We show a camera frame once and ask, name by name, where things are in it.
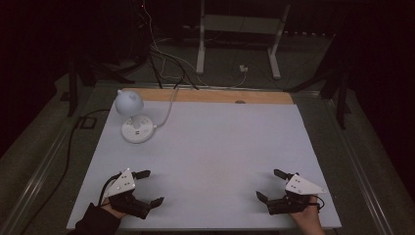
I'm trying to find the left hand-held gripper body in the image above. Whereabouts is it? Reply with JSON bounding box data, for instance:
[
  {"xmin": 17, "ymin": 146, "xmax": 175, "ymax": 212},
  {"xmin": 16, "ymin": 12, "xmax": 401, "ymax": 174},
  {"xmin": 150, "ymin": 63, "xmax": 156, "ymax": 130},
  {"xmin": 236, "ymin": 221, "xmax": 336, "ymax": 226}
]
[{"xmin": 101, "ymin": 167, "xmax": 152, "ymax": 220}]

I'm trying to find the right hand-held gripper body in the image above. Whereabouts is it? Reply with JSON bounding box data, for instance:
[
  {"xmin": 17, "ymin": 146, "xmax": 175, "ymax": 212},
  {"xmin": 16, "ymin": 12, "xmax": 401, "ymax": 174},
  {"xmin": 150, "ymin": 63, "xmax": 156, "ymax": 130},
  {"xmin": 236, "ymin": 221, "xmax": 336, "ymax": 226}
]
[{"xmin": 266, "ymin": 173, "xmax": 327, "ymax": 216}]

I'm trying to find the person's left hand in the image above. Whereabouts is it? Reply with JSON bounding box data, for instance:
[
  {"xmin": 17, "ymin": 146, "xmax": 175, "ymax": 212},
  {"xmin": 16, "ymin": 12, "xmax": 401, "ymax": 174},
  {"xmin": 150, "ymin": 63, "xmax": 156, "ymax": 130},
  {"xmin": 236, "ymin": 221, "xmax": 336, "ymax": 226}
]
[{"xmin": 100, "ymin": 198, "xmax": 129, "ymax": 220}]

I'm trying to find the person's right hand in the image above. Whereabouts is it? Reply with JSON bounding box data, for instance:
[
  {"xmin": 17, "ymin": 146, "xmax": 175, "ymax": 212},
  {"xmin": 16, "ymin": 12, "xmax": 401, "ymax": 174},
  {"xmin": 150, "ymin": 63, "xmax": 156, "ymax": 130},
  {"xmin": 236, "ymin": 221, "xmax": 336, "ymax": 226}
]
[{"xmin": 290, "ymin": 194, "xmax": 323, "ymax": 229}]

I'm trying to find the white mushroom desk lamp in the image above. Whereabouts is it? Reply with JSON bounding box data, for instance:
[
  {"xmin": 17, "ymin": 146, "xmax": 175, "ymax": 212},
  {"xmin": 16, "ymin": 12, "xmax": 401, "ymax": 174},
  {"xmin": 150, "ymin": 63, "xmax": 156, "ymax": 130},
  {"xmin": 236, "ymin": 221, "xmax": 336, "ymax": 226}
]
[{"xmin": 114, "ymin": 89, "xmax": 155, "ymax": 145}]

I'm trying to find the white table mat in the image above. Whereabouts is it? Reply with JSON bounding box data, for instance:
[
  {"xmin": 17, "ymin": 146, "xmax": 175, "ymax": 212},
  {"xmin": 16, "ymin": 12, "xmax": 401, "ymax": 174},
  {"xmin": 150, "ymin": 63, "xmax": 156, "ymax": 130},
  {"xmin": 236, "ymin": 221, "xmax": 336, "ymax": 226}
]
[{"xmin": 66, "ymin": 100, "xmax": 343, "ymax": 231}]

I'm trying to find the black tripod stand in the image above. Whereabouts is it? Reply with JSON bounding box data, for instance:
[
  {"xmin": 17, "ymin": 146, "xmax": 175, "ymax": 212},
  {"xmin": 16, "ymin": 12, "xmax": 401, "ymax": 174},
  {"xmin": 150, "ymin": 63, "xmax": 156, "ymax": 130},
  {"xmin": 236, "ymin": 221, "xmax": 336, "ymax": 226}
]
[
  {"xmin": 66, "ymin": 48, "xmax": 136, "ymax": 118},
  {"xmin": 283, "ymin": 30, "xmax": 352, "ymax": 130}
]

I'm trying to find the white metal stand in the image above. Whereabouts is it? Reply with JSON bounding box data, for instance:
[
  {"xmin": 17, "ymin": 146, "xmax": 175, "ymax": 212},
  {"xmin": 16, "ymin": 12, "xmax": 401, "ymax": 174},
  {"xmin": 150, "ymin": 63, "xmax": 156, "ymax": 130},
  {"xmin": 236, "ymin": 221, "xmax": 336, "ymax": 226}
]
[{"xmin": 195, "ymin": 0, "xmax": 292, "ymax": 80}]

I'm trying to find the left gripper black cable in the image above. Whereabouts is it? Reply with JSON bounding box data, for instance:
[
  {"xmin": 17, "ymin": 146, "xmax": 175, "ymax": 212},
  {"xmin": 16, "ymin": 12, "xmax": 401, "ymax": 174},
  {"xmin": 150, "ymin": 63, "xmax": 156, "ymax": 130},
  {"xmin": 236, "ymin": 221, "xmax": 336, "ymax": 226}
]
[{"xmin": 98, "ymin": 173, "xmax": 122, "ymax": 206}]

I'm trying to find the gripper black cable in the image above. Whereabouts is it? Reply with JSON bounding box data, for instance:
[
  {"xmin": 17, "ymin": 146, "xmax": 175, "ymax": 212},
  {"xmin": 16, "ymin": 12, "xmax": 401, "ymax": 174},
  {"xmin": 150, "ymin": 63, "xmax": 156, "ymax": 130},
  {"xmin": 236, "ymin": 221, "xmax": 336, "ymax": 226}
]
[
  {"xmin": 98, "ymin": 173, "xmax": 122, "ymax": 206},
  {"xmin": 313, "ymin": 194, "xmax": 326, "ymax": 211}
]

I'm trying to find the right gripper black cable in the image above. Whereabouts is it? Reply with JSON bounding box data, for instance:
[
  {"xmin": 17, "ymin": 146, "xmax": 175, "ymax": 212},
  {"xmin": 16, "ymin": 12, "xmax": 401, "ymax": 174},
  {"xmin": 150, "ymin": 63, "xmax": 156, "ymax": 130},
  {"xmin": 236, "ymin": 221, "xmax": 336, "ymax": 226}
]
[{"xmin": 313, "ymin": 194, "xmax": 326, "ymax": 211}]

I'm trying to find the long black floor cable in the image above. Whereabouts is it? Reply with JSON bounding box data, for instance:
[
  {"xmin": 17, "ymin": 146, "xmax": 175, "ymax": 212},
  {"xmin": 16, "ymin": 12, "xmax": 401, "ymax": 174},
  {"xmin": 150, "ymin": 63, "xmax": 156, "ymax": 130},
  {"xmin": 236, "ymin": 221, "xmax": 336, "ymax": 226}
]
[{"xmin": 19, "ymin": 108, "xmax": 113, "ymax": 235}]

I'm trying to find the metal floor rail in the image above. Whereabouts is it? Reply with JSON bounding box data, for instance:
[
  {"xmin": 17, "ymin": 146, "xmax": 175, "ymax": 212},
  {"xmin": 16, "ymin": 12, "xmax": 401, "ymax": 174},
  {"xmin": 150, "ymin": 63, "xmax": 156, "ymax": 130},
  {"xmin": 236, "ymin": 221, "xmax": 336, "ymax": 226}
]
[
  {"xmin": 324, "ymin": 97, "xmax": 394, "ymax": 235},
  {"xmin": 0, "ymin": 128, "xmax": 76, "ymax": 235}
]

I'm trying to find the white lamp cable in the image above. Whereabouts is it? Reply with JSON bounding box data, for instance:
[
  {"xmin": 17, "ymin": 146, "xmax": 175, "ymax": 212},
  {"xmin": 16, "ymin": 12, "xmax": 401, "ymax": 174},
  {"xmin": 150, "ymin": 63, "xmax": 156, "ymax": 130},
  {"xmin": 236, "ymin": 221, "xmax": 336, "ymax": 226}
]
[{"xmin": 152, "ymin": 86, "xmax": 180, "ymax": 129}]

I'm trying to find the black floor bracket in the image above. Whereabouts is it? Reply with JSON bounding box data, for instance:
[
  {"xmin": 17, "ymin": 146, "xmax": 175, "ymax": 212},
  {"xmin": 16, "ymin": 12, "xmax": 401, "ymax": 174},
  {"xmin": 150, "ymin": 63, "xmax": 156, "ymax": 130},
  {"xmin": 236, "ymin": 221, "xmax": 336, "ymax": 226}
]
[{"xmin": 78, "ymin": 116, "xmax": 98, "ymax": 130}]

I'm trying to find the thin white floor cable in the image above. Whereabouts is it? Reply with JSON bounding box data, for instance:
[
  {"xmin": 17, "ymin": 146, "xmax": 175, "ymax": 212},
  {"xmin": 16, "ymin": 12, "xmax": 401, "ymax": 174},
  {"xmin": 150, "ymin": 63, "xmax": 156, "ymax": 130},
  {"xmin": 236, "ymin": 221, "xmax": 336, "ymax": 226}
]
[{"xmin": 148, "ymin": 13, "xmax": 248, "ymax": 89}]

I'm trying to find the bundle of black floor cables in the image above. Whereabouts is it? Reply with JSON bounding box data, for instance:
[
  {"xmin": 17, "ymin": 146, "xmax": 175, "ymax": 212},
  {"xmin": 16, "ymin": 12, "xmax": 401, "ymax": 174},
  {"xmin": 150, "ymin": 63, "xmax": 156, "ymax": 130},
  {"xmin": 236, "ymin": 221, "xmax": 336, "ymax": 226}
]
[{"xmin": 147, "ymin": 43, "xmax": 200, "ymax": 91}]

